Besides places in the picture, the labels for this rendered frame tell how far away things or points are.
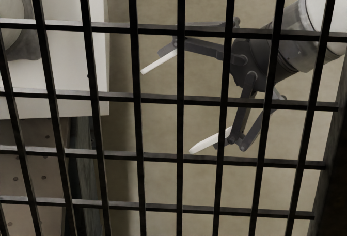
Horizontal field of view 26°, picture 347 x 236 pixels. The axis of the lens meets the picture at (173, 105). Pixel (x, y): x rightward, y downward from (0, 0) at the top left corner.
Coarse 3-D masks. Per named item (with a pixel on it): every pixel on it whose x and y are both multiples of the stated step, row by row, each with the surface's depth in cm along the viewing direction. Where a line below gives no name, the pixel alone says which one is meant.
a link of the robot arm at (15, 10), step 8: (0, 0) 117; (8, 0) 119; (16, 0) 124; (0, 8) 117; (8, 8) 119; (16, 8) 124; (0, 16) 118; (8, 16) 120; (16, 16) 125; (24, 16) 135; (8, 32) 124; (16, 32) 130; (8, 40) 128; (8, 48) 135
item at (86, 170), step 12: (72, 120) 151; (84, 120) 168; (72, 132) 148; (84, 132) 167; (72, 144) 146; (84, 144) 166; (72, 168) 149; (84, 168) 163; (72, 180) 151; (84, 180) 162; (72, 192) 154; (84, 192) 161; (96, 192) 198; (84, 216) 160; (96, 216) 195; (84, 228) 163; (96, 228) 193
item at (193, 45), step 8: (176, 40) 105; (192, 40) 105; (200, 40) 105; (176, 48) 105; (192, 48) 104; (200, 48) 103; (208, 48) 103; (216, 48) 103; (216, 56) 102; (232, 56) 101; (240, 56) 100; (240, 64) 100
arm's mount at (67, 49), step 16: (48, 0) 141; (64, 0) 141; (96, 0) 141; (48, 16) 141; (64, 16) 141; (80, 16) 141; (96, 16) 141; (48, 32) 141; (64, 32) 141; (80, 32) 141; (64, 48) 141; (80, 48) 141; (96, 48) 141; (16, 64) 141; (32, 64) 141; (64, 64) 141; (80, 64) 141; (96, 64) 141; (0, 80) 140; (16, 80) 141; (32, 80) 141; (64, 80) 141; (80, 80) 141; (0, 112) 144; (32, 112) 144; (48, 112) 145; (64, 112) 145; (80, 112) 145
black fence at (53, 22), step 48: (0, 48) 42; (48, 48) 42; (0, 96) 45; (48, 96) 44; (96, 96) 44; (144, 96) 44; (192, 96) 44; (336, 96) 45; (96, 144) 47; (336, 144) 44; (144, 192) 50; (336, 192) 47
